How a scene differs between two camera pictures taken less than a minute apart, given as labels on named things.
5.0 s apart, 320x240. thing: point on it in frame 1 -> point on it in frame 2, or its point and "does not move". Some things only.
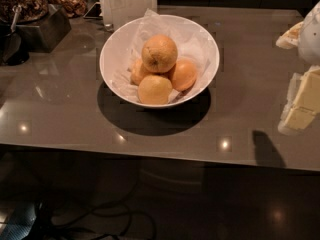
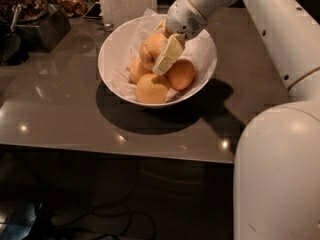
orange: x=159 y=53 does not move
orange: x=138 y=72 does not move
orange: x=183 y=75 does not move
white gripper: x=310 y=39 -> x=182 y=20
